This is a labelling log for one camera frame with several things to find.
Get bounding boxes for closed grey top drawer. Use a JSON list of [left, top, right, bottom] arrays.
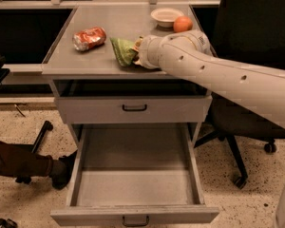
[[55, 96, 212, 124]]

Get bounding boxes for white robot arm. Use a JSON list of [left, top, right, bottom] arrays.
[[138, 30, 285, 133]]

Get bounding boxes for person's leg dark trousers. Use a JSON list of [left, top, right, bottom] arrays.
[[0, 142, 53, 178]]

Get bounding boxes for green jalapeno chip bag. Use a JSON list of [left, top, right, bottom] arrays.
[[110, 37, 139, 67]]

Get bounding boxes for orange fruit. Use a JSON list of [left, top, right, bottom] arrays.
[[173, 16, 193, 32]]

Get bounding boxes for white paper bowl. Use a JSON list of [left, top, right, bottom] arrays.
[[151, 8, 183, 28]]

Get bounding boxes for black office chair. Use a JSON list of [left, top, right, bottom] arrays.
[[194, 0, 285, 188]]

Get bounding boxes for grey drawer cabinet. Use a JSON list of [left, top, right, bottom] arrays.
[[43, 3, 211, 143]]

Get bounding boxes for black chair base left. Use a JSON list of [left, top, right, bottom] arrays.
[[15, 121, 53, 184]]

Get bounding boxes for crushed orange soda can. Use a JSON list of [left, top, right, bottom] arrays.
[[72, 27, 106, 52]]

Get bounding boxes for black shoe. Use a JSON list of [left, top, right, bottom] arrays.
[[49, 152, 77, 190]]

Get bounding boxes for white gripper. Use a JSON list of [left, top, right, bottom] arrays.
[[133, 35, 162, 69]]

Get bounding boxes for open grey middle drawer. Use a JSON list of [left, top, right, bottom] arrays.
[[51, 123, 219, 228]]

